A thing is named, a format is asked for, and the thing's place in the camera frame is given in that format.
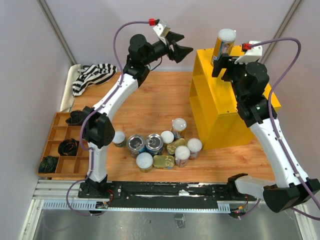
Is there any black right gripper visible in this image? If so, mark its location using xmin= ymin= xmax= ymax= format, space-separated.
xmin=212 ymin=53 xmax=251 ymax=102

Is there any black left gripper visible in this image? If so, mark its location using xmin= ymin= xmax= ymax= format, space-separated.
xmin=143 ymin=32 xmax=194 ymax=66

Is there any tall yellow blue can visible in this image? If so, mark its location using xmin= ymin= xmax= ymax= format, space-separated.
xmin=211 ymin=28 xmax=237 ymax=66

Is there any yellow wooden shelf cabinet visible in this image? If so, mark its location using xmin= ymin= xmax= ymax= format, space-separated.
xmin=189 ymin=46 xmax=281 ymax=150

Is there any tall can white lid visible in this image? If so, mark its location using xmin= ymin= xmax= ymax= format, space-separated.
xmin=171 ymin=118 xmax=187 ymax=140
xmin=174 ymin=145 xmax=191 ymax=168

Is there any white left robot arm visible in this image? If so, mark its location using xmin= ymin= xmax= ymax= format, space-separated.
xmin=80 ymin=31 xmax=193 ymax=198

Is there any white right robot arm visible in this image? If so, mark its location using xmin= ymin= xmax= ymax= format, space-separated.
xmin=212 ymin=53 xmax=320 ymax=213

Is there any red label can white lid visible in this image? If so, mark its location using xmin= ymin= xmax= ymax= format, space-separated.
xmin=187 ymin=138 xmax=202 ymax=160

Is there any small can white lid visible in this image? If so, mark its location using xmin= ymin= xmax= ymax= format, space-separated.
xmin=160 ymin=130 xmax=175 ymax=147

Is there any black striped cloth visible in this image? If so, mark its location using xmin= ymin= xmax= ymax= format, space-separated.
xmin=72 ymin=63 xmax=118 ymax=97

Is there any tall can white lid front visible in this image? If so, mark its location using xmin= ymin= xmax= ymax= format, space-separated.
xmin=174 ymin=145 xmax=191 ymax=168

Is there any gold sardine tin upper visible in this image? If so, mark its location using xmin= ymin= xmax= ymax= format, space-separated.
xmin=166 ymin=138 xmax=187 ymax=156

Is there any gold sardine tin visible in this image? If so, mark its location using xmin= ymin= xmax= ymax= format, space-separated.
xmin=153 ymin=155 xmax=175 ymax=170
xmin=166 ymin=138 xmax=187 ymax=156

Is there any blue can silver top right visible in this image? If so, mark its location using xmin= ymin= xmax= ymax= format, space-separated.
xmin=145 ymin=133 xmax=164 ymax=156

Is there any blue can silver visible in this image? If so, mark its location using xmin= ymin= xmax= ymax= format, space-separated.
xmin=127 ymin=134 xmax=146 ymax=159
xmin=145 ymin=133 xmax=164 ymax=156

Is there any blue can silver top left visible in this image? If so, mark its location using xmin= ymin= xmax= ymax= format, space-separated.
xmin=127 ymin=134 xmax=146 ymax=159

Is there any short green can white lid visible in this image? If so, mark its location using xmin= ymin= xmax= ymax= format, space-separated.
xmin=112 ymin=131 xmax=127 ymax=148

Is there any gold sardine tin lower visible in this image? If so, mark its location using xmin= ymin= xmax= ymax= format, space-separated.
xmin=153 ymin=155 xmax=175 ymax=170

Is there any cream cloth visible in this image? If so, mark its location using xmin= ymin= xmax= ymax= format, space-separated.
xmin=59 ymin=64 xmax=81 ymax=112

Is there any yellow can white lid front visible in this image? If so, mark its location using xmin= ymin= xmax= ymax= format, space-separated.
xmin=136 ymin=152 xmax=153 ymax=173

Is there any black rolled belt top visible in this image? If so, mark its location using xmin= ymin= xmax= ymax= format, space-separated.
xmin=65 ymin=110 xmax=86 ymax=126

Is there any black rolled belt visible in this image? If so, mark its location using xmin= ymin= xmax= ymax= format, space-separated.
xmin=58 ymin=138 xmax=79 ymax=157
xmin=65 ymin=110 xmax=86 ymax=126

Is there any black rolled belt middle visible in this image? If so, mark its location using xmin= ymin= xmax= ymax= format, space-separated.
xmin=58 ymin=138 xmax=79 ymax=157

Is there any wooden compartment tray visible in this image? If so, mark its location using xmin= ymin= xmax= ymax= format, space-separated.
xmin=37 ymin=110 xmax=89 ymax=178

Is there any green rolled belt bottom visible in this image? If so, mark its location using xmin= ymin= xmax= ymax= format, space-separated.
xmin=38 ymin=155 xmax=59 ymax=174

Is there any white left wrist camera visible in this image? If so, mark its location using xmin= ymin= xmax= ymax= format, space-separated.
xmin=152 ymin=19 xmax=171 ymax=45

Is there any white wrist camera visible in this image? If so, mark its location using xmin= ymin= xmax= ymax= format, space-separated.
xmin=234 ymin=40 xmax=263 ymax=65
xmin=152 ymin=19 xmax=171 ymax=45

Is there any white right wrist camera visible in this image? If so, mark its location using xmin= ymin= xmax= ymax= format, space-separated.
xmin=234 ymin=40 xmax=263 ymax=65

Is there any aluminium frame post right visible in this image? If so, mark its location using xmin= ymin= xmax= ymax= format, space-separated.
xmin=260 ymin=0 xmax=305 ymax=64

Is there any aluminium frame post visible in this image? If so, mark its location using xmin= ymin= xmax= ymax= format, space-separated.
xmin=260 ymin=0 xmax=305 ymax=64
xmin=36 ymin=0 xmax=77 ymax=66

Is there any aluminium frame post left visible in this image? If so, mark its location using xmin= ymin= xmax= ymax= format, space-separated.
xmin=36 ymin=0 xmax=77 ymax=66

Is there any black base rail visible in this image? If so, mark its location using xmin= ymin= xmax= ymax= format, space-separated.
xmin=78 ymin=181 xmax=256 ymax=202

